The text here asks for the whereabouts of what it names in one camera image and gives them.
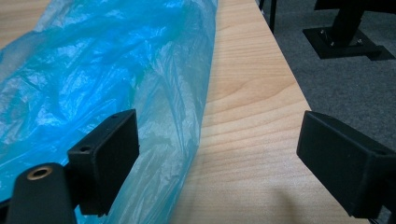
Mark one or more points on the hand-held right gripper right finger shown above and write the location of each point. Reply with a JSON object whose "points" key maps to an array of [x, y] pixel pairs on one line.
{"points": [[339, 165]]}

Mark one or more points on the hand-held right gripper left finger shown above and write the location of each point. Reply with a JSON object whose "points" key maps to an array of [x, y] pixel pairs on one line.
{"points": [[106, 161]]}

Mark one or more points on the blue plastic bag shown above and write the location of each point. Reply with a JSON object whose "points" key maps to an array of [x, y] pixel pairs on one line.
{"points": [[93, 62]]}

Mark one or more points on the black metal stand base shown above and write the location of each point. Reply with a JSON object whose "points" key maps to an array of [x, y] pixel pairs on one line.
{"points": [[341, 40]]}

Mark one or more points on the black metal leg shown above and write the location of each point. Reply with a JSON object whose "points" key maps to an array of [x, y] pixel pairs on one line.
{"points": [[273, 14]]}

